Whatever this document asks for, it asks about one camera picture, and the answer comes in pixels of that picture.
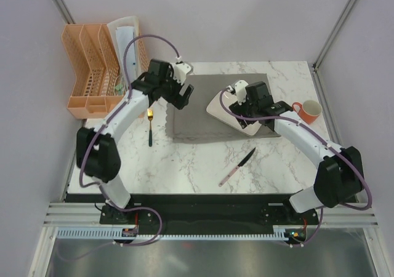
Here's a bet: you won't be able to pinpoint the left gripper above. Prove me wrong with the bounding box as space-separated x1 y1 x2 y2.
159 69 194 110

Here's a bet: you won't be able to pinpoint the white rectangular plate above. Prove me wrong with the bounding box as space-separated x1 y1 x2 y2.
206 87 261 137

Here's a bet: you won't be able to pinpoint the grey scalloped placemat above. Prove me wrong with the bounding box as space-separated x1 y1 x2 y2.
166 73 279 144

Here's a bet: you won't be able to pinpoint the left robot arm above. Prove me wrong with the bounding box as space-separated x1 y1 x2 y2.
76 60 194 223

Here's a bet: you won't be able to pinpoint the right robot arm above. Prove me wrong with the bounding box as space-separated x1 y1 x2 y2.
223 80 367 224

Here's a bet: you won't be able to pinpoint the green clip items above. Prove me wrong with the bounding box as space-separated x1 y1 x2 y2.
114 82 127 95

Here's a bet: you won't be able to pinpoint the white paper folder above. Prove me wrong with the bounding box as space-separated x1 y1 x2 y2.
107 16 142 85

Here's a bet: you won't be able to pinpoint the orange plastic file organizer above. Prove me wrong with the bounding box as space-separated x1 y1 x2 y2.
61 22 151 119

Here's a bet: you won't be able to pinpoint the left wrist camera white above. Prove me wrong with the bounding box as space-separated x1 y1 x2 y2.
172 62 193 85

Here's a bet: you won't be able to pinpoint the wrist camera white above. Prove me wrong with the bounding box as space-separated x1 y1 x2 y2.
227 79 249 103
172 62 193 85

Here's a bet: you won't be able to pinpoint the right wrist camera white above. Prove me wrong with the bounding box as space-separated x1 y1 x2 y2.
227 79 249 103

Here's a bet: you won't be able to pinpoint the gold fork green handle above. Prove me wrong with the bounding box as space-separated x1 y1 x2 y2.
147 108 153 147

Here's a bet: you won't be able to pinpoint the black knife pink handle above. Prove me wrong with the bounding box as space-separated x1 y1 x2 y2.
218 148 256 187

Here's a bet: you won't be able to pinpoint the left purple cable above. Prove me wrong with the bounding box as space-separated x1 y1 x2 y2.
78 34 184 188

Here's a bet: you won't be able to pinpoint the purple cable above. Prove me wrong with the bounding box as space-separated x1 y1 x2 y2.
78 34 184 188
219 89 374 247

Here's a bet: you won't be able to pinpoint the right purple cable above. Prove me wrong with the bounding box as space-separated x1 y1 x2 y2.
219 89 374 247

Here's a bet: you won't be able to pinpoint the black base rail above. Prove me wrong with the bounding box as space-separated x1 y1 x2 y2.
100 194 319 236

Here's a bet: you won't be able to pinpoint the white slotted cable duct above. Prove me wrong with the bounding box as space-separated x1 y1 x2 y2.
56 227 305 241

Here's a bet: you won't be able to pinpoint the aluminium frame rail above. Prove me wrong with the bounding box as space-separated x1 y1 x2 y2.
42 201 108 227

